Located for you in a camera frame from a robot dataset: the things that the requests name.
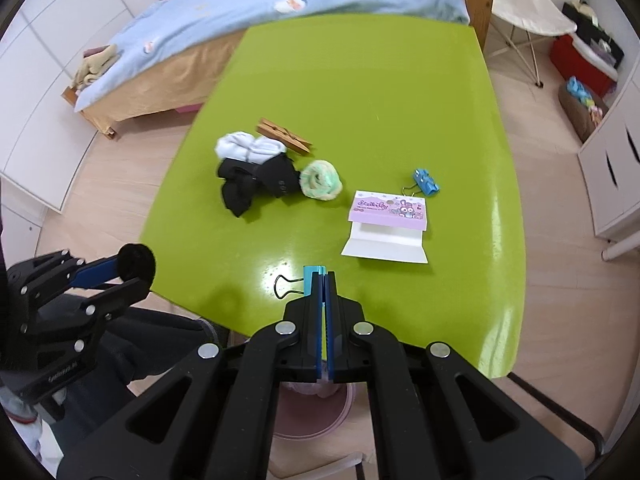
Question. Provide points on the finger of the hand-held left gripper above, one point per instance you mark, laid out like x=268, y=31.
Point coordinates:
x=120, y=292
x=95, y=272

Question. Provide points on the black sock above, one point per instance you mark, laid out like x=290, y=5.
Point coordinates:
x=250, y=180
x=136, y=262

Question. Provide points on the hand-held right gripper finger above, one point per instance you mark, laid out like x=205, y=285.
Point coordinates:
x=331, y=315
x=320, y=315

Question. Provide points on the pink printed paper box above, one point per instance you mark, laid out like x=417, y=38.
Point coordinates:
x=387, y=212

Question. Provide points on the small blue binder clip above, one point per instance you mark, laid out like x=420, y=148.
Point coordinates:
x=426, y=181

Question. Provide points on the black chair frame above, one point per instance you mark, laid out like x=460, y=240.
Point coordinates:
x=560, y=407

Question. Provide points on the red box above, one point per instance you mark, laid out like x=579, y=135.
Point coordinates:
x=575, y=62

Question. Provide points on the pink bin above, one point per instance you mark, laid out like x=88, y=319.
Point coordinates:
x=305, y=415

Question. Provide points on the light blue printed blanket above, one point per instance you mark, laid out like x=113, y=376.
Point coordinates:
x=240, y=15

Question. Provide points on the person's leg in dark trousers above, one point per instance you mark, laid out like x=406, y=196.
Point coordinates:
x=145, y=345

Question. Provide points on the white folding chair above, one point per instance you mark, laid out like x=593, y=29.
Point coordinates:
x=535, y=5

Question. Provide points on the white sock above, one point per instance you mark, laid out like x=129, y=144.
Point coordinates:
x=245, y=146

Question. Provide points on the wooden clothespin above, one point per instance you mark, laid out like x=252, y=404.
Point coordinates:
x=285, y=137

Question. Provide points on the black bag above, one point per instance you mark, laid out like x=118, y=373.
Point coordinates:
x=595, y=30

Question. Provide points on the brown pet bed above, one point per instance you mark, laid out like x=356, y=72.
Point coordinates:
x=575, y=107

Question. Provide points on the beige folded cloth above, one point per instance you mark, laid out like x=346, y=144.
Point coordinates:
x=95, y=67

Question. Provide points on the beige bed sheet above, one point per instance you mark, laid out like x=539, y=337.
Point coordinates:
x=170, y=85

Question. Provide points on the white drawer cabinet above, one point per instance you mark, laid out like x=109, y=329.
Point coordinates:
x=615, y=180

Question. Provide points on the white wardrobe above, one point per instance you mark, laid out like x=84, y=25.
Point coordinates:
x=45, y=85

